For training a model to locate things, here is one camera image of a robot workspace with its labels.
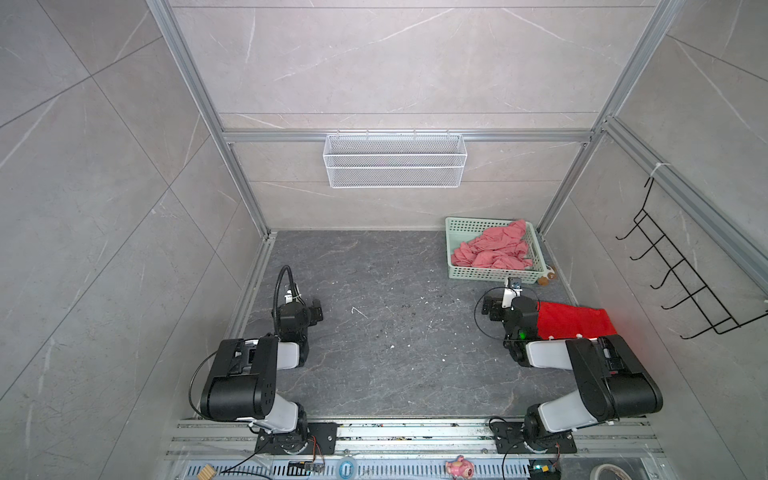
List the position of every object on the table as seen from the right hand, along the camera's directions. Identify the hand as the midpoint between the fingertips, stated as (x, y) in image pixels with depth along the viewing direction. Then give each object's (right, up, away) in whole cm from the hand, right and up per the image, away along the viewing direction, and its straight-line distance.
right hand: (501, 290), depth 94 cm
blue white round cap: (-46, -40, -24) cm, 65 cm away
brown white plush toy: (+21, +4, +10) cm, 23 cm away
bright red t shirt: (+16, -9, -4) cm, 19 cm away
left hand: (-66, -2, -1) cm, 66 cm away
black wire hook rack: (+31, 0, -34) cm, 46 cm away
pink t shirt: (+7, +14, +16) cm, 23 cm away
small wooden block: (-79, -40, -26) cm, 92 cm away
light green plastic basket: (-6, +22, +24) cm, 33 cm away
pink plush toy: (-19, -38, -27) cm, 50 cm away
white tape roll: (+13, -39, -25) cm, 48 cm away
